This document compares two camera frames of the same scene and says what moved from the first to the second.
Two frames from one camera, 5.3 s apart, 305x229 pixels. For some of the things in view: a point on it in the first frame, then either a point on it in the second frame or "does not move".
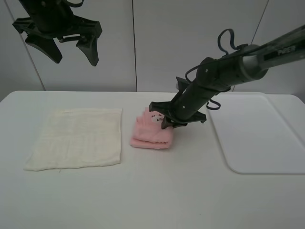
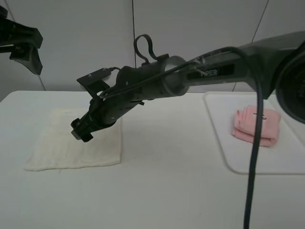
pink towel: [147, 132] -> [245, 121]
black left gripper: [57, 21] -> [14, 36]
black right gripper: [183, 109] -> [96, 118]
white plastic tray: [261, 133] does not move
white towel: [77, 138] does not move
